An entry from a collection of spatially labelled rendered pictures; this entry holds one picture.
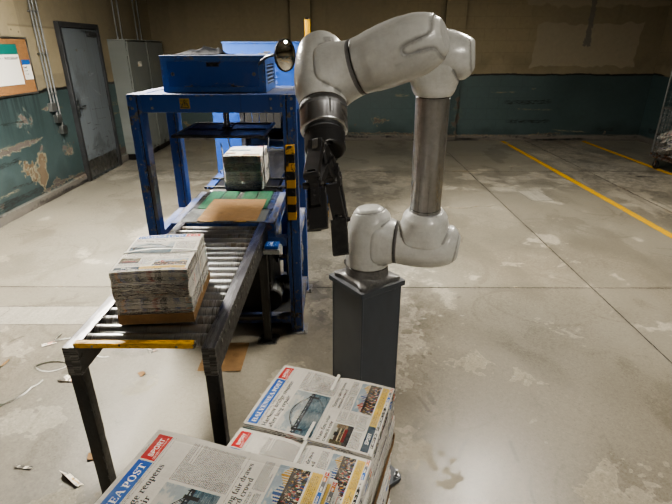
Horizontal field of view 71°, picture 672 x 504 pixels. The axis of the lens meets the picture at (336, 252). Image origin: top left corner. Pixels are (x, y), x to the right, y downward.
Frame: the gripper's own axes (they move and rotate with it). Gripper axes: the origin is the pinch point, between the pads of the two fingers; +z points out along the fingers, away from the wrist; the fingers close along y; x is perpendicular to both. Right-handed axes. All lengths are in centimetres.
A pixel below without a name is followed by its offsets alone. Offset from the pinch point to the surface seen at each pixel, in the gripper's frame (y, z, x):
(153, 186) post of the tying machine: 147, -108, 147
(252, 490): 12.2, 40.3, 20.0
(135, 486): 7, 39, 40
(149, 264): 74, -29, 91
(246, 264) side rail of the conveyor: 132, -45, 79
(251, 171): 217, -147, 115
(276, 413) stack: 60, 27, 35
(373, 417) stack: 66, 30, 8
